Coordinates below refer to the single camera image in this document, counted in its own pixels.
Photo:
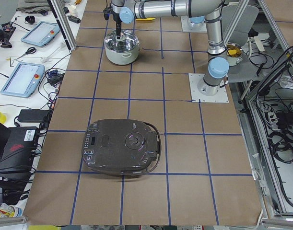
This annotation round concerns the white paper cup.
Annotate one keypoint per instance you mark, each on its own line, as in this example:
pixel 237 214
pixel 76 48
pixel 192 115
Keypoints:
pixel 73 10

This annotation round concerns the yellow toy corn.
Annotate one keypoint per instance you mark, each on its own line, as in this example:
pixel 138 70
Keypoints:
pixel 147 20

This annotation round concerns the black power adapter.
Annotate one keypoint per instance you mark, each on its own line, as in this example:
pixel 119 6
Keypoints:
pixel 32 116

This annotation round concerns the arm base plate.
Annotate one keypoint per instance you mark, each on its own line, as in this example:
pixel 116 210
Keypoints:
pixel 193 25
pixel 203 93

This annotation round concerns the aluminium frame post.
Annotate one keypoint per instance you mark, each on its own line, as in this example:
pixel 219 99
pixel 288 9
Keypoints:
pixel 62 21

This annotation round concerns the grey chair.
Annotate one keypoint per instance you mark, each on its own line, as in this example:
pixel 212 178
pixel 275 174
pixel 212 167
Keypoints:
pixel 243 71

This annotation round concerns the black red computer box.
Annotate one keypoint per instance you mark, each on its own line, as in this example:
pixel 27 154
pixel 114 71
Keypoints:
pixel 17 157

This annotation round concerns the blue teach pendant near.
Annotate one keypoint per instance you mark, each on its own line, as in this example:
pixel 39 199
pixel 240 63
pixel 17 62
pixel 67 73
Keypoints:
pixel 24 80

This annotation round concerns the blue teach pendant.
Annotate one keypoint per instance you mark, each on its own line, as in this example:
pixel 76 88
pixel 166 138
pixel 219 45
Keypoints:
pixel 41 34
pixel 24 80

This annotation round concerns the dark brown rice cooker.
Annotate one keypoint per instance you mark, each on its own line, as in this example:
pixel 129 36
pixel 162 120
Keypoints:
pixel 121 147

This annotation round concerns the black scissors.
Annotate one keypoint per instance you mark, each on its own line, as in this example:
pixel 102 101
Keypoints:
pixel 30 50

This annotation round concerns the pale green electric pot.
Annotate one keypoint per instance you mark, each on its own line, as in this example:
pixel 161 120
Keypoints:
pixel 122 58

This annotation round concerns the steel bowl with food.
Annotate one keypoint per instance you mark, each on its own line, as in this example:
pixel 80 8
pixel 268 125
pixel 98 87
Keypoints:
pixel 235 54

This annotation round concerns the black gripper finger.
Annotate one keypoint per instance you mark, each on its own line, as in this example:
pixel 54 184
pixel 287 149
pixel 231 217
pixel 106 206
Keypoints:
pixel 118 33

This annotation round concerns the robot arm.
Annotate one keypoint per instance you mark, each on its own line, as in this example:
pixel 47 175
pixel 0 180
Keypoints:
pixel 126 11

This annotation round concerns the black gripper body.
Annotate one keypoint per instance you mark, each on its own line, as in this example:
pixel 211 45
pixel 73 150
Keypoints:
pixel 118 26

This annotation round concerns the blue teach pendant far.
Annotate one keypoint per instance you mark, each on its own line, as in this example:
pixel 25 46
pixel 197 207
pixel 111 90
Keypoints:
pixel 41 34

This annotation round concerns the glass pot lid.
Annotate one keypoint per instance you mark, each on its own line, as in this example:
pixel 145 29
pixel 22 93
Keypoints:
pixel 127 42

